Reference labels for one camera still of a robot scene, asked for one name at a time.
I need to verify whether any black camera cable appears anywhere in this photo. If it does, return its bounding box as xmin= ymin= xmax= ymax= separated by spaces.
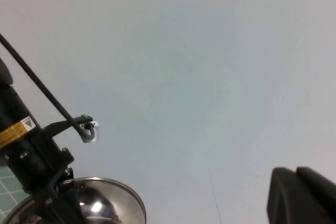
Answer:
xmin=0 ymin=33 xmax=95 ymax=141

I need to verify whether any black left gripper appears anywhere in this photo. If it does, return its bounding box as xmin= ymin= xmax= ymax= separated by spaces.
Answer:
xmin=0 ymin=82 xmax=89 ymax=224

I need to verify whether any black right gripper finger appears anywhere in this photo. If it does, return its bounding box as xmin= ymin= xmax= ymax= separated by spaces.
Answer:
xmin=267 ymin=166 xmax=336 ymax=224

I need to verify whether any stainless steel pot lid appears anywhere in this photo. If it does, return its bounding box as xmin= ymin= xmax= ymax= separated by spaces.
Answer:
xmin=2 ymin=176 xmax=147 ymax=224

